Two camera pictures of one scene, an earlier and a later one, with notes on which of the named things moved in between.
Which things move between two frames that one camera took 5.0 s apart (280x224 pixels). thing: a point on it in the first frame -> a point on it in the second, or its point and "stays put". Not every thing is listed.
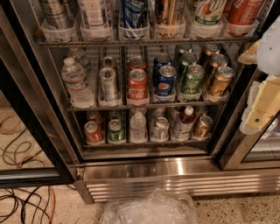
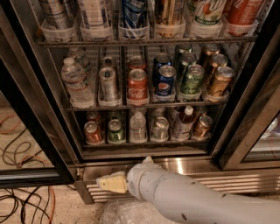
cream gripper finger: (266, 103) -> (115, 182)
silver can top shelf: (59, 15) stays put
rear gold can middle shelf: (212, 49) stays put
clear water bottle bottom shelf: (137, 129) stays put
